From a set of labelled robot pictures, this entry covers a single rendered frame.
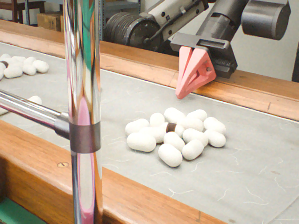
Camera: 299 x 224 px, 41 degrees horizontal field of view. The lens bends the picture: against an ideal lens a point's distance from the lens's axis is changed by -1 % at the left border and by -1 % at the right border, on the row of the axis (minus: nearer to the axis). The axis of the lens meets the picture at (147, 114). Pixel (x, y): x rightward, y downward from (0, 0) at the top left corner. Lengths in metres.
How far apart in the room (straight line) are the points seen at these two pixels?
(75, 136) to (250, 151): 0.27
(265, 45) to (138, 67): 2.06
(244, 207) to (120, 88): 0.37
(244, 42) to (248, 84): 2.17
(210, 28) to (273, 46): 2.09
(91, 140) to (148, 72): 0.47
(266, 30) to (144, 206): 0.41
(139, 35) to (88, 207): 0.82
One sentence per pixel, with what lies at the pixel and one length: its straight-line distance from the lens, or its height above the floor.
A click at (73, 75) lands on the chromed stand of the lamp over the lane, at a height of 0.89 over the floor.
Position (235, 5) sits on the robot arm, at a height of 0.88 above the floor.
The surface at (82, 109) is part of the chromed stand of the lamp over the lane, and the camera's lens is 0.27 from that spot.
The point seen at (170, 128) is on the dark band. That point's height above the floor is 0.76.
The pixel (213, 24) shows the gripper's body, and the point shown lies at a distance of 0.67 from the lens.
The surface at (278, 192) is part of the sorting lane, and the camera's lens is 0.43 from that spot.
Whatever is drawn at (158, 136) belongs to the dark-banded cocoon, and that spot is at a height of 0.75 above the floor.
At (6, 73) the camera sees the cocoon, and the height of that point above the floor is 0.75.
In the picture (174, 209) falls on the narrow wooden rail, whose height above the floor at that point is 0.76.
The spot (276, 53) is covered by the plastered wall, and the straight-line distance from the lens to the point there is 2.74.
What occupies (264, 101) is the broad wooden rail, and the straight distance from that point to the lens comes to 0.64.
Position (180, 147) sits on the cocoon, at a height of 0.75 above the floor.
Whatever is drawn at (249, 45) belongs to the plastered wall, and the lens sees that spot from 2.83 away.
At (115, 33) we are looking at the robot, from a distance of 1.12.
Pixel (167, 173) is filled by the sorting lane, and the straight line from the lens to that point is 0.44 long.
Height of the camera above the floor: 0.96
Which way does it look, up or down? 22 degrees down
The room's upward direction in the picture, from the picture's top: 2 degrees clockwise
